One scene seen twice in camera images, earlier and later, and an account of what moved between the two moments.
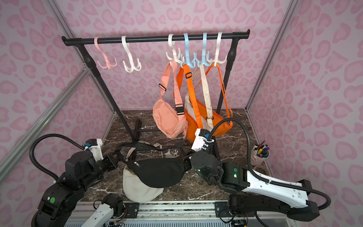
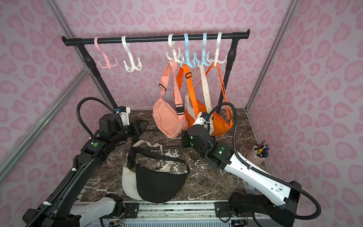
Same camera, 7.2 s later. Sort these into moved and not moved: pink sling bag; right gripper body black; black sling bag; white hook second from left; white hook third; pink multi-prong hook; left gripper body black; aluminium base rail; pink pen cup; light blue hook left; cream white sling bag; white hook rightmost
Moved: black sling bag; cream white sling bag; left gripper body black; right gripper body black
Not moved: pink multi-prong hook; white hook rightmost; light blue hook left; pink pen cup; white hook second from left; white hook third; aluminium base rail; pink sling bag
